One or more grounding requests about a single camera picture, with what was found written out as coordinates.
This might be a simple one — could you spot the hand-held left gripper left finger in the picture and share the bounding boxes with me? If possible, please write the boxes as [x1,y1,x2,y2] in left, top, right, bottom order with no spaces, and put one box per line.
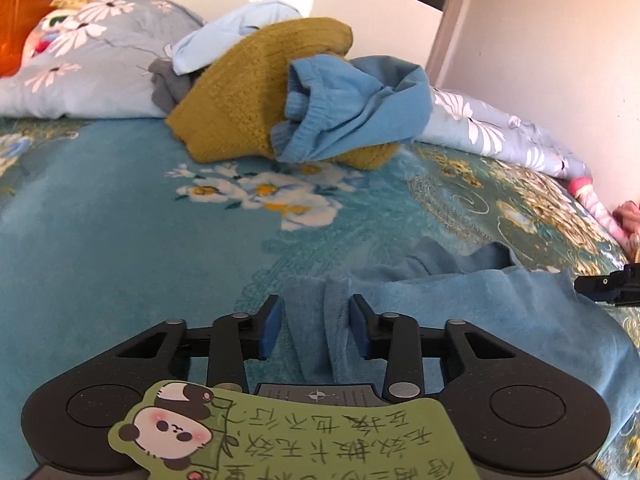
[115,294,286,394]

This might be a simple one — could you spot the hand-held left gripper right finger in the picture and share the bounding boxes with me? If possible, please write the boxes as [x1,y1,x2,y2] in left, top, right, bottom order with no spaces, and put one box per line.
[348,294,519,402]

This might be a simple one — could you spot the teal floral blanket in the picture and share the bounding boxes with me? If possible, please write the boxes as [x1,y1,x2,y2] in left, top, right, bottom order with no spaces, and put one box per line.
[0,117,640,480]

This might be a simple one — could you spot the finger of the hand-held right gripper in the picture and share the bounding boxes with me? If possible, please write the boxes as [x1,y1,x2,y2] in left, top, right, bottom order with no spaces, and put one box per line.
[573,262,640,307]

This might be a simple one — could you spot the grey cloth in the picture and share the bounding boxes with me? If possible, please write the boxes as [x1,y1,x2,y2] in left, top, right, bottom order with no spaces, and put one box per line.
[148,57,206,113]

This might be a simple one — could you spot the small blue pants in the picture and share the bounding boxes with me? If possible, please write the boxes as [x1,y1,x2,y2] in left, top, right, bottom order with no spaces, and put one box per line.
[270,55,433,163]

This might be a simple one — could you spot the grey-blue floral quilt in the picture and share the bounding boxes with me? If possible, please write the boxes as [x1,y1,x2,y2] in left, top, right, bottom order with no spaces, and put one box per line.
[0,0,593,181]

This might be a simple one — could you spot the pale blue cloth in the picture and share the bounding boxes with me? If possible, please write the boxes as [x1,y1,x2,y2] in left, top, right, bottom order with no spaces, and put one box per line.
[165,1,303,76]

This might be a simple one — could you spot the cartoon print pillow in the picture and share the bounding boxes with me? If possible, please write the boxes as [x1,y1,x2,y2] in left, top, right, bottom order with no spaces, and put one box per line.
[22,0,96,68]

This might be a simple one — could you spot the blue long-sleeved top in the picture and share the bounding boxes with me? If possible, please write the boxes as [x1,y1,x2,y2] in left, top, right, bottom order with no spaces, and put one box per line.
[282,237,640,461]

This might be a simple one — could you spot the mustard knitted sweater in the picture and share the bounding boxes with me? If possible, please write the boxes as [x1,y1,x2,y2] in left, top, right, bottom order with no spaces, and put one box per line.
[165,16,403,171]

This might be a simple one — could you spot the green panda sticker note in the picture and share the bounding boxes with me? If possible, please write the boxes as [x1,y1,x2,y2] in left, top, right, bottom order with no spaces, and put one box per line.
[107,380,473,480]

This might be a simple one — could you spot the pink cloth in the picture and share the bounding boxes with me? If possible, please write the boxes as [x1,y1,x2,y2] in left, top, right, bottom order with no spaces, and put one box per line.
[567,176,640,263]

